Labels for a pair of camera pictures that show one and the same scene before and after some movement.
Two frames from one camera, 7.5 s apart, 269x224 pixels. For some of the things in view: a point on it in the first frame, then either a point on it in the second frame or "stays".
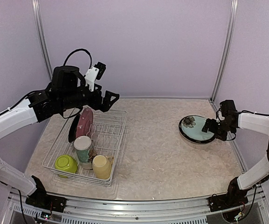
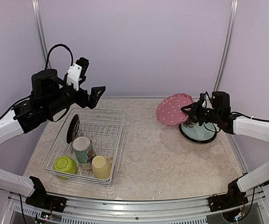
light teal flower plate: x=192 y=127 stays
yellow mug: x=102 y=166 stays
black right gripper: x=223 y=136 → x=194 y=110
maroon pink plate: x=85 y=123 → x=169 y=111
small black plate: x=72 y=128 stays
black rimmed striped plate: x=199 y=142 stays
